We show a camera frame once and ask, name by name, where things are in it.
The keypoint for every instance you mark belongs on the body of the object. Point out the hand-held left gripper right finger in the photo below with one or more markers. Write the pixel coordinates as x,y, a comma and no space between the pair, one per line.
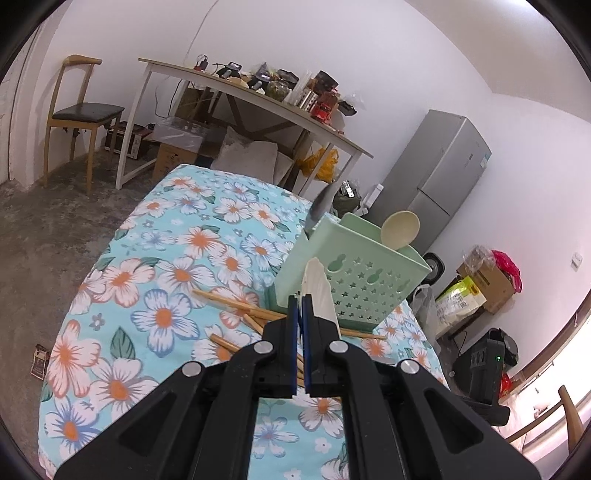
309,360

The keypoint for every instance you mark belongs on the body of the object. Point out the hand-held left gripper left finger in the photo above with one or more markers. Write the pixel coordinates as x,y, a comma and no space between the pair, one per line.
292,360

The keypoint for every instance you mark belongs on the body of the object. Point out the green perforated utensil holder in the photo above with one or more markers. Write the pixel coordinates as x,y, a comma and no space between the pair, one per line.
369,290

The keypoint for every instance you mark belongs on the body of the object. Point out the metal spoon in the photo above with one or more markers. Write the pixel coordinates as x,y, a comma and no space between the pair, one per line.
323,203

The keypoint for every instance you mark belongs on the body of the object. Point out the cream plastic soup ladle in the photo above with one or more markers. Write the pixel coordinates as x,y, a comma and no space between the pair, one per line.
399,228

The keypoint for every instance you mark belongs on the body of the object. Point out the green sack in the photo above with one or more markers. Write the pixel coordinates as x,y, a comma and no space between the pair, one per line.
346,201

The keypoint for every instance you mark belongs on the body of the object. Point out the yellow green rice bag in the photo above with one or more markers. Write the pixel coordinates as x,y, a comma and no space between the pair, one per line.
461,300

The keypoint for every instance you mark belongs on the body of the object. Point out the floral blue blanket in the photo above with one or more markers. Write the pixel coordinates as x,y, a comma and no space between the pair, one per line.
161,258

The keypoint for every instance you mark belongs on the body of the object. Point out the white bottle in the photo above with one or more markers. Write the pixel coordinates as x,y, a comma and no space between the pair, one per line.
375,196

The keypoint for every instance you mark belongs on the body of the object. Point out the yellow plastic bag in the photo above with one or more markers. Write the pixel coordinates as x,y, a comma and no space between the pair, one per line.
323,166

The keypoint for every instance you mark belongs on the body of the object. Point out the large cardboard box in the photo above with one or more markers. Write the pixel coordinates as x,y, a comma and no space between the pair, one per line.
494,281

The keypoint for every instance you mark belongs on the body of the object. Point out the grey cushion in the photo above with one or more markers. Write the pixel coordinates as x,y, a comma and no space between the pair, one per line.
249,157

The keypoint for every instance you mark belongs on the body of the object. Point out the red plastic bag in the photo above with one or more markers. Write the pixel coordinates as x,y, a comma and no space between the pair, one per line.
508,270

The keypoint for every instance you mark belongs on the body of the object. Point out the grey refrigerator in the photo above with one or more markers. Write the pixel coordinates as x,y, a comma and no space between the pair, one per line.
438,175

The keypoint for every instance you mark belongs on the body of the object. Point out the cardboard box with plastic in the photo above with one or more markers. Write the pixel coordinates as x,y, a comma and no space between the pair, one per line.
173,157

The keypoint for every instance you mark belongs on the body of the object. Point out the small brown packet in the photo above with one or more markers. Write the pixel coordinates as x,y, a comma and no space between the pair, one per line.
40,362

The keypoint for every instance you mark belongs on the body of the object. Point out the red brown bottle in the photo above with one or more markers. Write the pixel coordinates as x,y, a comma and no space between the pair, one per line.
324,106

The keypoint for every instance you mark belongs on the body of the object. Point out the light wooden chair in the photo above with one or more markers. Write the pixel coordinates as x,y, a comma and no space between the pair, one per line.
570,415

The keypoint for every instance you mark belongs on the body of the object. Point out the jar with green contents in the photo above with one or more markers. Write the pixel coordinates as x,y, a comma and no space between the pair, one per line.
277,90

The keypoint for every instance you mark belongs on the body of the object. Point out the clear plastic tube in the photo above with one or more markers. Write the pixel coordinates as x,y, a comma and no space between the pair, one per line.
299,86

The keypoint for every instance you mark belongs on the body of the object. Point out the small toaster oven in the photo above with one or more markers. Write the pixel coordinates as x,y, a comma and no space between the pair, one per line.
124,141

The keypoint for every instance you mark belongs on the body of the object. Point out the white wooden table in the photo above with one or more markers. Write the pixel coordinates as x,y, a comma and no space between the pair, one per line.
231,87

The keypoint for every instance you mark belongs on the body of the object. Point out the dark carton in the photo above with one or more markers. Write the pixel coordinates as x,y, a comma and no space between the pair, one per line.
327,80

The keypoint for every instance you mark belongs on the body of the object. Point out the black charger device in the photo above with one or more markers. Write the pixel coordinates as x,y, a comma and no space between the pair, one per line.
229,70

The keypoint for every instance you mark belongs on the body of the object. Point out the black power adapter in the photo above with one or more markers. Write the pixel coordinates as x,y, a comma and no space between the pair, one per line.
202,64

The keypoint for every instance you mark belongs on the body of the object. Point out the wooden chair dark seat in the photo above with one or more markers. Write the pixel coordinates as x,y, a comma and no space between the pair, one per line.
87,110

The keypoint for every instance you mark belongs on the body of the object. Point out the white wall socket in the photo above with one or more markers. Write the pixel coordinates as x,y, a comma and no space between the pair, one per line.
576,261

